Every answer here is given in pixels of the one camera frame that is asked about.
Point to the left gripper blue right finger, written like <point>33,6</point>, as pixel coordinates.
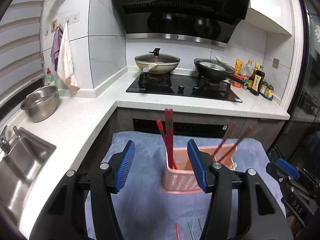
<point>197,165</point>

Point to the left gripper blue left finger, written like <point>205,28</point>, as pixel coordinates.
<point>124,162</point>

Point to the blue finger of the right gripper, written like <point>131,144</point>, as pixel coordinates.
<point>288,168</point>

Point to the dark red chopstick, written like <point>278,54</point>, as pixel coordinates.
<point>171,138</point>
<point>168,135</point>

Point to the bright red chopstick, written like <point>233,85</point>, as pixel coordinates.
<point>177,231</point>
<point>162,132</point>

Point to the right hand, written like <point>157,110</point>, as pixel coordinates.
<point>295,226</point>

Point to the pink perforated utensil holder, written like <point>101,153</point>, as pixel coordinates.
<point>181,180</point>

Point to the blue-grey table mat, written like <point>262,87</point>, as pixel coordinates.
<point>145,211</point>

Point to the black gas stove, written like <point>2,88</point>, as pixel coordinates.
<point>183,85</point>

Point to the condiment jar rack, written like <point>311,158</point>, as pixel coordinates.
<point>267,90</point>

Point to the red snack packet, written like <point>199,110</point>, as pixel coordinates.
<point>239,81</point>

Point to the dark soy sauce bottle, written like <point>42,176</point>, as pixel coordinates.
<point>257,81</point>

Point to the black frying pan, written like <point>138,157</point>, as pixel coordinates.
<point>214,70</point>

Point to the steel mixing bowl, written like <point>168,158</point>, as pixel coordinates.
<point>40,104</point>

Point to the cream wok with lid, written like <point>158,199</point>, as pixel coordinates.
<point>156,63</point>

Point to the clear oil bottle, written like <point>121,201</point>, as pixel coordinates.
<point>247,70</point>

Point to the steel sink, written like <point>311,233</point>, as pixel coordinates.
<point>19,169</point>

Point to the yellow packet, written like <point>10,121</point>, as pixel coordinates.
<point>238,66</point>

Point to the cream hanging towel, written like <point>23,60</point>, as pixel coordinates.
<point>65,65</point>

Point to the green dish soap bottle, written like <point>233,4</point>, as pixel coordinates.
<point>50,78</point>

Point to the steel faucet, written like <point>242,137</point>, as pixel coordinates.
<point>5,146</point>

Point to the purple hanging cloth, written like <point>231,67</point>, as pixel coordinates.
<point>56,46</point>

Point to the black range hood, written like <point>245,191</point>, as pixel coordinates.
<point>203,21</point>

